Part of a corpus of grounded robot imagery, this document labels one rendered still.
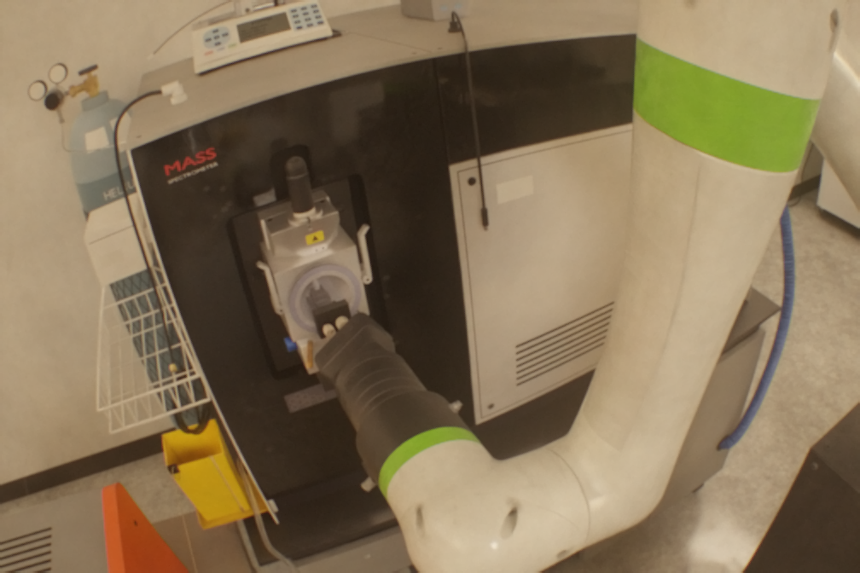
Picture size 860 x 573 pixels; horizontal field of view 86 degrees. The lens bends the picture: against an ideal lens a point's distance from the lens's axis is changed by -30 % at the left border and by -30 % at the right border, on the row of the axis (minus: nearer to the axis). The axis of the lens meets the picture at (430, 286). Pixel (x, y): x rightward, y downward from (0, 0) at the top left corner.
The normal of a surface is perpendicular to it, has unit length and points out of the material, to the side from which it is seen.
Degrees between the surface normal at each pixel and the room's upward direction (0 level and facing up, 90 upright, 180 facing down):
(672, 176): 91
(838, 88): 92
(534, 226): 90
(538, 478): 14
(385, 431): 28
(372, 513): 0
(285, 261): 0
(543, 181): 90
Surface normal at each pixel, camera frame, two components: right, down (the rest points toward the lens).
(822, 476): -0.91, 0.31
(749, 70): -0.32, 0.56
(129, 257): 0.43, 0.45
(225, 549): -0.11, -0.83
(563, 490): 0.24, -0.58
